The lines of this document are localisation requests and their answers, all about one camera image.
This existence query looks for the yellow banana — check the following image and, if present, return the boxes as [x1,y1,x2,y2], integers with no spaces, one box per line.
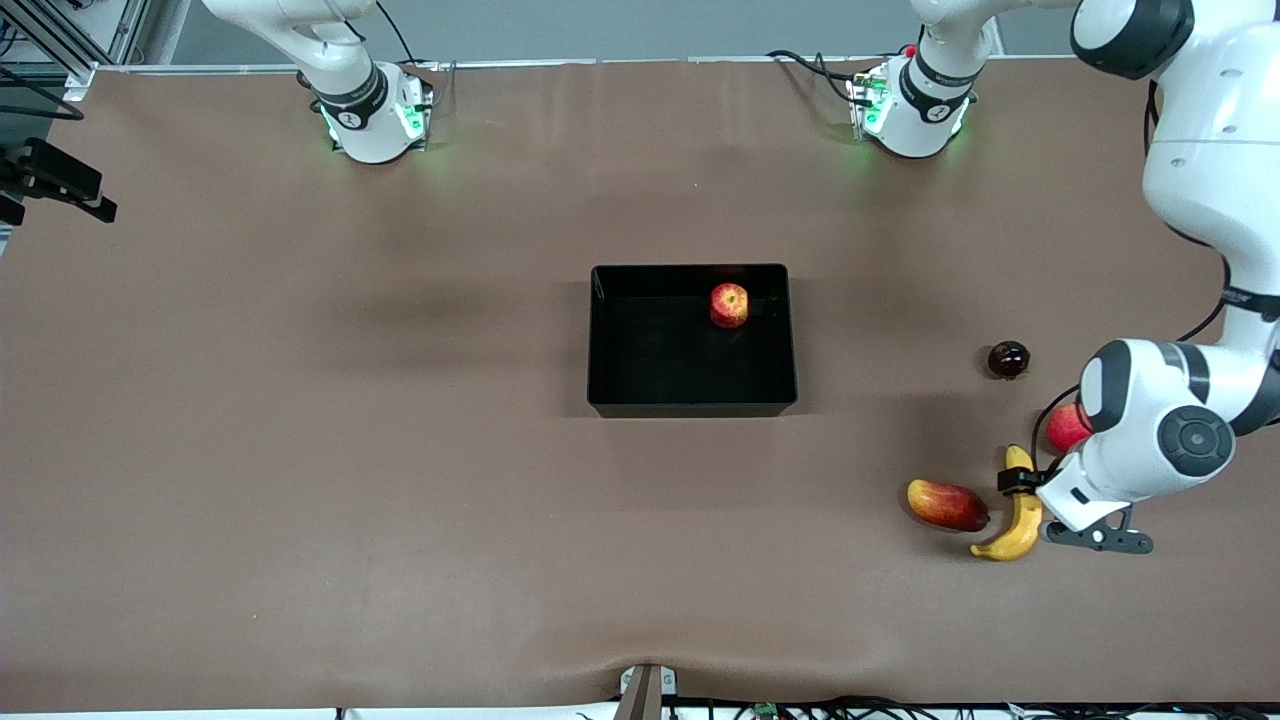
[968,444,1044,562]

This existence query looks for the red yellow striped apple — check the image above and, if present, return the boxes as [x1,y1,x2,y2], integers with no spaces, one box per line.
[709,282,751,330]

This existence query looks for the black plastic box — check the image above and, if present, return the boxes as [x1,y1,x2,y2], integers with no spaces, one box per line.
[587,263,799,418]

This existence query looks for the red yellow mango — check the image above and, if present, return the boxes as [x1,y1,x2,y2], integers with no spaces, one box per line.
[906,479,991,533]

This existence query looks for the dark purple plum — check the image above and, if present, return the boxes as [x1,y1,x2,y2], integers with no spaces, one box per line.
[987,340,1032,381]

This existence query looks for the brown table cover mat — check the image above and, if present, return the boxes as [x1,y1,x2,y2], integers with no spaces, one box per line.
[0,55,1280,713]

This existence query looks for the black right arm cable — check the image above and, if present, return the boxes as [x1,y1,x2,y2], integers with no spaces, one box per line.
[0,65,86,121]

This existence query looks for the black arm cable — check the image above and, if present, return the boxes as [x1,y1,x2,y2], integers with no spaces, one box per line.
[1030,75,1233,476]
[0,65,86,121]

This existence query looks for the aluminium frame structure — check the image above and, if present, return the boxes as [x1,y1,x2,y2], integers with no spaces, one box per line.
[0,0,151,101]

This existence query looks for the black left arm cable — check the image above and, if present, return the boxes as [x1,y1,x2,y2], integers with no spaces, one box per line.
[1030,75,1233,476]

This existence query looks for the metal camera bracket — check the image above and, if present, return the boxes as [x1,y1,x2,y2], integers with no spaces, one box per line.
[618,663,679,720]

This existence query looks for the silver table edge rail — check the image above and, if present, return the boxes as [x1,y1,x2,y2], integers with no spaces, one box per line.
[65,52,1136,101]

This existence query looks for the black base cables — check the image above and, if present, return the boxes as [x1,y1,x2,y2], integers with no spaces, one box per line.
[767,48,866,106]

